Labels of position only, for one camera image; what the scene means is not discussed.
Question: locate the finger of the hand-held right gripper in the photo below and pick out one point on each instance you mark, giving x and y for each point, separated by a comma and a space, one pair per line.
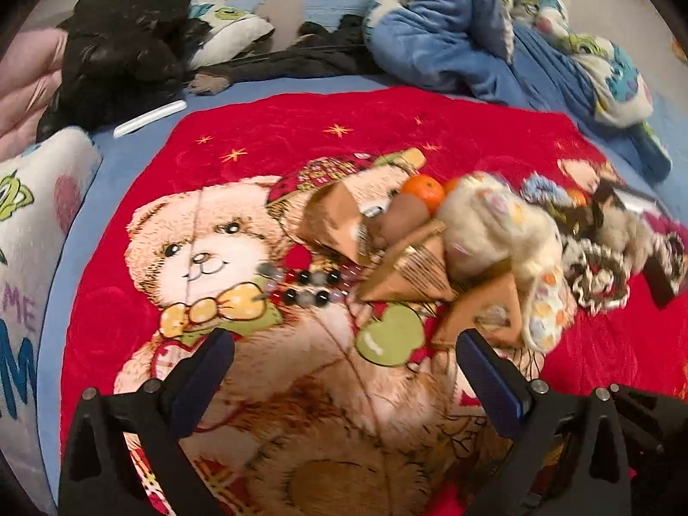
653, 419

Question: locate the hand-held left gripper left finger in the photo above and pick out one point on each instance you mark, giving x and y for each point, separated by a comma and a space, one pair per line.
201, 381

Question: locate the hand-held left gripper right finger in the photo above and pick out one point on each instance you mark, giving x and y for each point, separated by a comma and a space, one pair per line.
492, 381

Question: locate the brown triangular snack packet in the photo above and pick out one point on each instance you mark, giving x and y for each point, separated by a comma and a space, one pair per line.
414, 274
328, 220
484, 306

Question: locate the white plush toy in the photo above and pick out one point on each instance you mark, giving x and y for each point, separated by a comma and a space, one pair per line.
500, 231

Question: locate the dark brown fuzzy scrunchie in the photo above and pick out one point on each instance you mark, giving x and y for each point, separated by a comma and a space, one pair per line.
578, 223

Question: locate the beige fur scrunchie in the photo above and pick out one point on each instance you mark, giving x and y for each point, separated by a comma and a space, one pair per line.
623, 236

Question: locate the brown rounded object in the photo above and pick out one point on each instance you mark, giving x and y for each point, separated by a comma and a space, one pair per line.
403, 215

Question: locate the blue crochet scrunchie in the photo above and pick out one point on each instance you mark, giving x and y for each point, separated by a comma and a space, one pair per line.
537, 188

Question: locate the orange tangerine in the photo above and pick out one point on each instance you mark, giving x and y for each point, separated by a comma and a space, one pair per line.
576, 196
424, 191

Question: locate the blue bed sheet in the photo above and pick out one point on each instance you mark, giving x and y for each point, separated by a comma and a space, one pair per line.
102, 188

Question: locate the large monster print pillow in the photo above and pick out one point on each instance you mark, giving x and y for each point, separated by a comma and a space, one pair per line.
37, 236

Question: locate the white plastic tube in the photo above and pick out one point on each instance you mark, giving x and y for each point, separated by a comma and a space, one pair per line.
150, 118

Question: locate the red bear print blanket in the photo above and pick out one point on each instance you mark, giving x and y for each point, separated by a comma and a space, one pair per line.
269, 118

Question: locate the dark brown garment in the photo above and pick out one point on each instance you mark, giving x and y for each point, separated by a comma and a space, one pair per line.
301, 62

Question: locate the pink quilt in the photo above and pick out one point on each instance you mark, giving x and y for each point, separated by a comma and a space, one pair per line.
27, 91

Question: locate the black puffer jacket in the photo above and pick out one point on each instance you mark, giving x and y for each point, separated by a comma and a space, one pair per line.
118, 48

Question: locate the small monster print pillow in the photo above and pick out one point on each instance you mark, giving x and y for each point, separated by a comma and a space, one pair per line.
231, 27

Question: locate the blue monster print quilt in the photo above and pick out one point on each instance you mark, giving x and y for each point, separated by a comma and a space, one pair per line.
441, 27

